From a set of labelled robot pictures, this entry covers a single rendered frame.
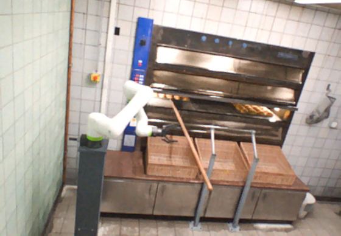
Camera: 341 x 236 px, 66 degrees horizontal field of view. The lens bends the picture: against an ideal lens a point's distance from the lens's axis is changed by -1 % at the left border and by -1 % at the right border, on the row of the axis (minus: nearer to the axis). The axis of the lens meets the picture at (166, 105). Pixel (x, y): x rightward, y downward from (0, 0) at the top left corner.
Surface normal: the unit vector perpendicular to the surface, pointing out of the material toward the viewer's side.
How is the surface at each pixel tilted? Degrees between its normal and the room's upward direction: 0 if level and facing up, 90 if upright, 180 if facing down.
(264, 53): 90
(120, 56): 90
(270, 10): 90
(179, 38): 92
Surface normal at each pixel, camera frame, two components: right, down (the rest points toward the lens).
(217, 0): 0.12, 0.34
